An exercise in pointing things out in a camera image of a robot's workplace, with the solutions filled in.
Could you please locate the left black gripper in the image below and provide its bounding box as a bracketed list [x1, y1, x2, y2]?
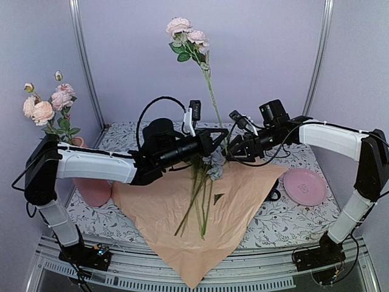
[159, 127, 228, 170]

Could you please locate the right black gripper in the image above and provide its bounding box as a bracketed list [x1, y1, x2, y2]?
[222, 125, 282, 162]

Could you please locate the green paper bouquet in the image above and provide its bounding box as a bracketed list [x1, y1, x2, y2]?
[112, 162, 287, 289]

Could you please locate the pale pink rose stem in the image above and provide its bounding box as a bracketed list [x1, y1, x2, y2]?
[22, 83, 60, 141]

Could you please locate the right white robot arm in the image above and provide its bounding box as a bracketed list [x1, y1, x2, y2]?
[225, 99, 388, 265]

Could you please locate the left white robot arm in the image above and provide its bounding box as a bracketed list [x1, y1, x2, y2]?
[18, 118, 229, 264]

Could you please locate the pink cylindrical vase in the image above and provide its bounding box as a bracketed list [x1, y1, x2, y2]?
[72, 136, 111, 207]

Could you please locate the blue hydrangea flower bunch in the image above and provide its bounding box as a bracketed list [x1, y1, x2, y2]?
[173, 151, 227, 241]

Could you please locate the loose dark green leaf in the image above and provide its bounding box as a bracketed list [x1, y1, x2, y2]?
[213, 193, 224, 205]

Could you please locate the dark blue mug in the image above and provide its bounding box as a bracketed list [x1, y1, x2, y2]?
[265, 180, 281, 201]

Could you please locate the pink plate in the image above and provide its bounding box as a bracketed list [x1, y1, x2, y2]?
[283, 169, 327, 206]

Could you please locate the floral patterned table mat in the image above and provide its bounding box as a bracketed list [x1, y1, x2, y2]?
[67, 122, 340, 249]

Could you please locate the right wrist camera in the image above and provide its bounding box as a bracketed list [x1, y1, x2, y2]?
[229, 110, 258, 136]

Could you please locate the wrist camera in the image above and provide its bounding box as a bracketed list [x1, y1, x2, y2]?
[182, 100, 201, 136]
[229, 110, 258, 136]

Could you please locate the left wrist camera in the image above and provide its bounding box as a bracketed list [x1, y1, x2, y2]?
[182, 100, 201, 136]

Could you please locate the aluminium front rail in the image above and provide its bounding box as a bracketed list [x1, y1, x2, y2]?
[26, 236, 383, 291]

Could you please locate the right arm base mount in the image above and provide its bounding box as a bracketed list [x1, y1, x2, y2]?
[291, 243, 346, 286]

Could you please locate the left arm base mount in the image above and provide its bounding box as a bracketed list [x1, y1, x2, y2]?
[58, 238, 112, 271]

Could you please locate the right aluminium frame post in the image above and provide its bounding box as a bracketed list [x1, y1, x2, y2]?
[303, 0, 334, 116]

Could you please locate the aluminium frame post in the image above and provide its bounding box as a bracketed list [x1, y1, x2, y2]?
[69, 0, 106, 130]
[303, 0, 334, 116]

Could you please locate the left aluminium frame post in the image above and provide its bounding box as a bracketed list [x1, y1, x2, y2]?
[69, 0, 106, 130]

